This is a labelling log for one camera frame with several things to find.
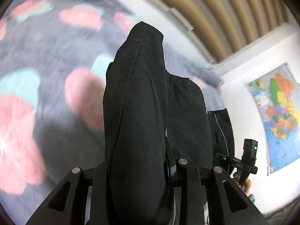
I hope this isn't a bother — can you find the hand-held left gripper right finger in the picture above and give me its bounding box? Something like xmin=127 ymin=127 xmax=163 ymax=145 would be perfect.
xmin=164 ymin=136 xmax=270 ymax=225

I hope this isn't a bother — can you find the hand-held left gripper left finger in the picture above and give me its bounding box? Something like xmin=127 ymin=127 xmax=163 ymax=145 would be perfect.
xmin=26 ymin=160 xmax=113 ymax=225

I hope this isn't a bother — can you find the black garment with white piping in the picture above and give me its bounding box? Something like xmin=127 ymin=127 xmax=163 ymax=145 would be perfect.
xmin=103 ymin=21 xmax=235 ymax=225

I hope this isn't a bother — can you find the person's right hand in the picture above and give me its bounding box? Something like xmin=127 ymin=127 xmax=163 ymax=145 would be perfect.
xmin=233 ymin=172 xmax=252 ymax=196

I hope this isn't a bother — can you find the grey pink floral blanket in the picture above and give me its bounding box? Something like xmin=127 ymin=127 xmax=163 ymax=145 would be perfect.
xmin=0 ymin=0 xmax=225 ymax=225

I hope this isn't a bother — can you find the colourful wall map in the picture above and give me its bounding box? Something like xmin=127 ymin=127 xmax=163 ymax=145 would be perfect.
xmin=246 ymin=63 xmax=300 ymax=176

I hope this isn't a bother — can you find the tan slatted wall panel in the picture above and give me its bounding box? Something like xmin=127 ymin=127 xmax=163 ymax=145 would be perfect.
xmin=127 ymin=0 xmax=291 ymax=64

